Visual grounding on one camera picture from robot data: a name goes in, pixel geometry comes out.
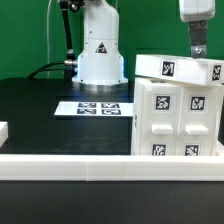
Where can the white marker base sheet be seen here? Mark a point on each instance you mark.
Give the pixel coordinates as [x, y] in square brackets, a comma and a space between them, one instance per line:
[104, 109]

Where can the white L-shaped frame fence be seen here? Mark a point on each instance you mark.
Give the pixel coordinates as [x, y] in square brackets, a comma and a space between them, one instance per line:
[113, 168]

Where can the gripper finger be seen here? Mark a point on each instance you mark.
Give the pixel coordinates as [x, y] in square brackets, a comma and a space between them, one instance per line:
[198, 38]

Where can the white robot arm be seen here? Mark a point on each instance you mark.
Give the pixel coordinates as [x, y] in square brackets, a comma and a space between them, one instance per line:
[100, 63]

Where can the small white box part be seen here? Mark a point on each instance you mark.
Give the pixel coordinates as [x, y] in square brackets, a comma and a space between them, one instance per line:
[181, 69]

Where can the white block at left edge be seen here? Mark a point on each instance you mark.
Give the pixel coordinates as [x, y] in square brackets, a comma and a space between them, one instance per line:
[3, 132]

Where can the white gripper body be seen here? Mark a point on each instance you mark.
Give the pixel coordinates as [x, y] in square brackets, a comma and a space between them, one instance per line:
[196, 10]

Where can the white cabinet door panel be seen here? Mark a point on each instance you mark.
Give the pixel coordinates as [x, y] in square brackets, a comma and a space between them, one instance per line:
[197, 121]
[159, 119]

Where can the white cabinet body box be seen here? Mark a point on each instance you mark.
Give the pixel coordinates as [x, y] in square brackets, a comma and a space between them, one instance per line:
[138, 99]

